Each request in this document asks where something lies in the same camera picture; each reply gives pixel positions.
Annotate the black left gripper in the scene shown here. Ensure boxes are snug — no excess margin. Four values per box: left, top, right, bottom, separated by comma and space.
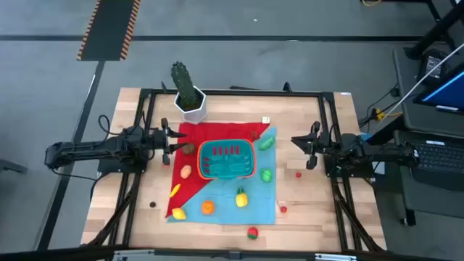
150, 117, 189, 166

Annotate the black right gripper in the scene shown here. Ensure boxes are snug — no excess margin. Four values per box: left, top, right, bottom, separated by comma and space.
291, 121, 333, 170

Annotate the green toy cucumber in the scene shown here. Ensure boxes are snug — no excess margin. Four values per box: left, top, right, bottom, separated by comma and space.
258, 136, 276, 152

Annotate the red cloth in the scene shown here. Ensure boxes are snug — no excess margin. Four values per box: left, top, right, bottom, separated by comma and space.
165, 122, 271, 218

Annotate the white faceted plant pot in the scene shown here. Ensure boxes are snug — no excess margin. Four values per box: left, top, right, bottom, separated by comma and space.
173, 86, 208, 125

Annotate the light blue cloth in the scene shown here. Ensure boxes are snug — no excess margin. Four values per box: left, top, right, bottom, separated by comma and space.
166, 126, 278, 225

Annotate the dark grey side table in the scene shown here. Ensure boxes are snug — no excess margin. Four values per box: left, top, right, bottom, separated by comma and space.
393, 45, 464, 228

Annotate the black mat with hazard stripes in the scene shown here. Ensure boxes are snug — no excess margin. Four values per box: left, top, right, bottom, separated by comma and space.
76, 0, 141, 62

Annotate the black metal crossbar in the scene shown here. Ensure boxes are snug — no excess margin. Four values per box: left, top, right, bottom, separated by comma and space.
0, 245, 464, 261

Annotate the black laptop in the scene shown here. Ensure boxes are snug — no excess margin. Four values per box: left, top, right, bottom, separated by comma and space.
394, 129, 464, 193

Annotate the black power adapter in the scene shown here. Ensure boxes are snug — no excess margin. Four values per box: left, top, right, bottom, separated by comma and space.
416, 49, 450, 85

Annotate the monitor with blue screen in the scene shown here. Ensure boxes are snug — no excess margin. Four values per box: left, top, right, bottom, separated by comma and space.
413, 61, 464, 116

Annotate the grey furniture leg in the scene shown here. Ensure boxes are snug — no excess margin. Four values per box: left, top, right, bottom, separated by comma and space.
0, 158, 28, 175

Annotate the black stand leg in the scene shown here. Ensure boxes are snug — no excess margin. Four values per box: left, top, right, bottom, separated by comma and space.
404, 0, 464, 61

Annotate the teal basket with orange handles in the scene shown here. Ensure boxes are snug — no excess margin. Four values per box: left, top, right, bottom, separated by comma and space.
196, 138, 257, 181

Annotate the black floor cable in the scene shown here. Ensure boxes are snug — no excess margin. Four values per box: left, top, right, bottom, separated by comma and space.
358, 83, 399, 128

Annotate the white cable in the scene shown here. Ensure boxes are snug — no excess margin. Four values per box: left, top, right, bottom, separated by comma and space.
380, 42, 464, 123

